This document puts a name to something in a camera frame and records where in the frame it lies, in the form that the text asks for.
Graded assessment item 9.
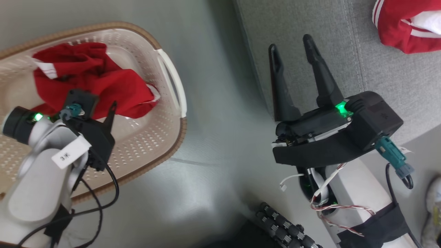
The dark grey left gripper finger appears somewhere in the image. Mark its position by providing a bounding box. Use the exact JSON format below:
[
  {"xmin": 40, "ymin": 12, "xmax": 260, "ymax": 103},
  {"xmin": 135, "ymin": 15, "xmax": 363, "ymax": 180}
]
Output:
[{"xmin": 103, "ymin": 101, "xmax": 118, "ymax": 134}]

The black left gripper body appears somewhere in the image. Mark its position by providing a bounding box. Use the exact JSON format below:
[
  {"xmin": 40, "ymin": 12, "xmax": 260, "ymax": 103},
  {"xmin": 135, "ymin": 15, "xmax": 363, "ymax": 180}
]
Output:
[{"xmin": 64, "ymin": 116, "xmax": 116, "ymax": 172}]

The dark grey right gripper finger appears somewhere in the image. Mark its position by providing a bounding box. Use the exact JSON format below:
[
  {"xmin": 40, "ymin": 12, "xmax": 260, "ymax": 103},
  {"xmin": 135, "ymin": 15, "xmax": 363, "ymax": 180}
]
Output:
[
  {"xmin": 268, "ymin": 43, "xmax": 302, "ymax": 122},
  {"xmin": 302, "ymin": 33, "xmax": 345, "ymax": 108}
]

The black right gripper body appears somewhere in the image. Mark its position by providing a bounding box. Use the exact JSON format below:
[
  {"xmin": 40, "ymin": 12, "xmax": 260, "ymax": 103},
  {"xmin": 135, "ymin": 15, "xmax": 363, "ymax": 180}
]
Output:
[{"xmin": 272, "ymin": 100, "xmax": 372, "ymax": 168}]

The red garment with white collar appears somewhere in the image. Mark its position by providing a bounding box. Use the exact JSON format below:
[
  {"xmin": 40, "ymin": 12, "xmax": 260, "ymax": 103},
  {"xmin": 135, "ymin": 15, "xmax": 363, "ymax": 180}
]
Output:
[{"xmin": 31, "ymin": 42, "xmax": 161, "ymax": 120}]

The red white striped garment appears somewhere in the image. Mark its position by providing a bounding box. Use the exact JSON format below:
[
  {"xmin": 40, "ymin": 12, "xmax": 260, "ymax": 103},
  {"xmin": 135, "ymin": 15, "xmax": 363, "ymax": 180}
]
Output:
[{"xmin": 372, "ymin": 0, "xmax": 441, "ymax": 54}]

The grey fabric sofa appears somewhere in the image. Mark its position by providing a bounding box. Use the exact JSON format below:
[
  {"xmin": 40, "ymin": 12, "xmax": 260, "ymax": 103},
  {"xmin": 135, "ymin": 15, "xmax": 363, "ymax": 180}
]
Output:
[{"xmin": 234, "ymin": 0, "xmax": 441, "ymax": 146}]

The beige perforated laundry basket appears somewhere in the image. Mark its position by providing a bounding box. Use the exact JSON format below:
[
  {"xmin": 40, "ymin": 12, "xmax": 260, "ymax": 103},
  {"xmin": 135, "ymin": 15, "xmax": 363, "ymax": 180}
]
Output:
[{"xmin": 0, "ymin": 21, "xmax": 188, "ymax": 204}]

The white cable label tag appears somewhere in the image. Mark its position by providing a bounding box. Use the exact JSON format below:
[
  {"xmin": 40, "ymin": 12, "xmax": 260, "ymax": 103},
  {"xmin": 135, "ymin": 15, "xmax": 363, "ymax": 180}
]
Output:
[{"xmin": 51, "ymin": 135, "xmax": 92, "ymax": 169}]

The teal left camera connector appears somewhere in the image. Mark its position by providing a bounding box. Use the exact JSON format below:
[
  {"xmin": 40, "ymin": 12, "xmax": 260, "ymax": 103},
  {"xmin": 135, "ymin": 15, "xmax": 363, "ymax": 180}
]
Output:
[{"xmin": 58, "ymin": 103, "xmax": 84, "ymax": 121}]

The teal camera connector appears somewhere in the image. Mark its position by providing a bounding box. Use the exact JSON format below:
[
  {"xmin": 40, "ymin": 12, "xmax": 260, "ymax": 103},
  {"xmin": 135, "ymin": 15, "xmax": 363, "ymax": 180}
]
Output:
[
  {"xmin": 375, "ymin": 136, "xmax": 415, "ymax": 179},
  {"xmin": 58, "ymin": 103, "xmax": 84, "ymax": 121}
]

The white flat ribbon cable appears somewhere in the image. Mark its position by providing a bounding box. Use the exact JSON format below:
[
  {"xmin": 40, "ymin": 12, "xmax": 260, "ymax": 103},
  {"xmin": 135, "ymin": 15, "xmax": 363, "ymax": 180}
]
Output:
[{"xmin": 311, "ymin": 163, "xmax": 346, "ymax": 208}]

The thin white plug cable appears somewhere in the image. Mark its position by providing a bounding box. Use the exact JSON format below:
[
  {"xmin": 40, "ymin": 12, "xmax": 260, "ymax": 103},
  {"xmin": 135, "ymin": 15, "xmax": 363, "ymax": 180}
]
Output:
[{"xmin": 279, "ymin": 173, "xmax": 306, "ymax": 192}]

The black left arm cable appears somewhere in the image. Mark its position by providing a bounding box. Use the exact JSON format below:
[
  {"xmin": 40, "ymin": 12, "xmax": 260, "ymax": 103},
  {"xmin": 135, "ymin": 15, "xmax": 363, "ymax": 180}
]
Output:
[{"xmin": 17, "ymin": 148, "xmax": 120, "ymax": 248}]

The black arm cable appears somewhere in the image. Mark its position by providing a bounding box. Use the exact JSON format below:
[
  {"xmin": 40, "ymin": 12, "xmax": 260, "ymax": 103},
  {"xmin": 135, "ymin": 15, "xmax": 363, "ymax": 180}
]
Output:
[
  {"xmin": 17, "ymin": 148, "xmax": 120, "ymax": 248},
  {"xmin": 385, "ymin": 163, "xmax": 423, "ymax": 248}
]

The teal right camera connector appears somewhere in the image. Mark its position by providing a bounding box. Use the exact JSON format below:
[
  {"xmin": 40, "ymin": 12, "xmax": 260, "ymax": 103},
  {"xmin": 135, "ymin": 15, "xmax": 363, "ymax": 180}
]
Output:
[{"xmin": 375, "ymin": 136, "xmax": 415, "ymax": 179}]

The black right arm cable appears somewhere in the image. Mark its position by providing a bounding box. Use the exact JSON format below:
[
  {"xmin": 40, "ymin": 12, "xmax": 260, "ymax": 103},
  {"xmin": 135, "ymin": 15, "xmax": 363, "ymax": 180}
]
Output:
[{"xmin": 385, "ymin": 163, "xmax": 423, "ymax": 248}]

